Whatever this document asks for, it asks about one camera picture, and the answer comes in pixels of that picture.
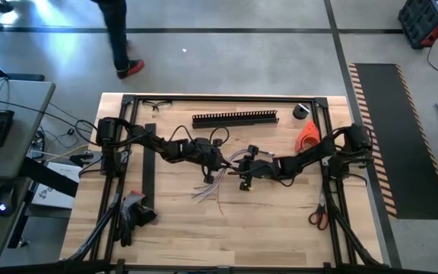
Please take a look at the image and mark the black red tool crate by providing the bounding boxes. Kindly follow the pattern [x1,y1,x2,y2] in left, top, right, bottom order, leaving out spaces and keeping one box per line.
[397,0,438,49]

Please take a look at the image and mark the person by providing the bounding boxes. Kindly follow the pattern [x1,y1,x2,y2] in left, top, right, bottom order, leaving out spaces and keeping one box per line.
[91,0,146,80]

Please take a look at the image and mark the clear safety glasses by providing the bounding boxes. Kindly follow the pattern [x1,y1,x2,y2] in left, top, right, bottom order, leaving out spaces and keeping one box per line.
[141,98,173,113]

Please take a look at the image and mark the multicolour wire harness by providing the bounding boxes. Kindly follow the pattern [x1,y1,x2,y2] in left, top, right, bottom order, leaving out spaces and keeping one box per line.
[191,147,277,216]

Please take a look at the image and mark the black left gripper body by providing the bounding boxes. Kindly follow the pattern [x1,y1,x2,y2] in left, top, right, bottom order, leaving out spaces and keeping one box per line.
[187,136,227,185]

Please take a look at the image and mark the long black strip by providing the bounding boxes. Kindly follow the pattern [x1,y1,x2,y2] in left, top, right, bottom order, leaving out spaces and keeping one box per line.
[141,123,157,209]

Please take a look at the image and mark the white cardboard box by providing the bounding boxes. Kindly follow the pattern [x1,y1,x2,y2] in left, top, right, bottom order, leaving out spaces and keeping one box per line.
[30,161,83,210]

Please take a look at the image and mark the black slotted cable duct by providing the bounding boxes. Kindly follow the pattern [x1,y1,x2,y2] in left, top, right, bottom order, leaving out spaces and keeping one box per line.
[191,110,280,129]

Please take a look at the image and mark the black computer mouse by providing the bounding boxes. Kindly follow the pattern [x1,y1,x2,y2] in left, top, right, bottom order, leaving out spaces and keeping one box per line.
[0,184,18,218]

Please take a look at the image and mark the orange tape dispenser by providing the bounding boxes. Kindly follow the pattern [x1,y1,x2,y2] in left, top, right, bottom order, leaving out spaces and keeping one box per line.
[294,119,323,155]

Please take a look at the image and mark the black tape roll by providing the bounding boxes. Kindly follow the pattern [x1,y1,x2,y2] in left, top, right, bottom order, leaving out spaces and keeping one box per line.
[292,102,311,121]

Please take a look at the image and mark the black orange-striped floor mat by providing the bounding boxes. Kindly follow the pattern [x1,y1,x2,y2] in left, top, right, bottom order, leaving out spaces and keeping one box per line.
[348,62,438,221]

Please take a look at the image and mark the red handled scissors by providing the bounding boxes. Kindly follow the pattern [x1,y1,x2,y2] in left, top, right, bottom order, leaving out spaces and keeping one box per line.
[308,192,330,231]

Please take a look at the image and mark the grey desk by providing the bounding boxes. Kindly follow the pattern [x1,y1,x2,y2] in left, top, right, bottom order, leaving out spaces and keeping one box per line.
[0,78,57,269]

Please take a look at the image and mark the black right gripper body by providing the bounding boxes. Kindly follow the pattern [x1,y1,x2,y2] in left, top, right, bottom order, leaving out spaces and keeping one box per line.
[237,143,283,192]

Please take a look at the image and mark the black grey red work gloves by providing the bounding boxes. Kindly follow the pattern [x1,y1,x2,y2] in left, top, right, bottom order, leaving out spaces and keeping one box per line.
[113,190,160,247]

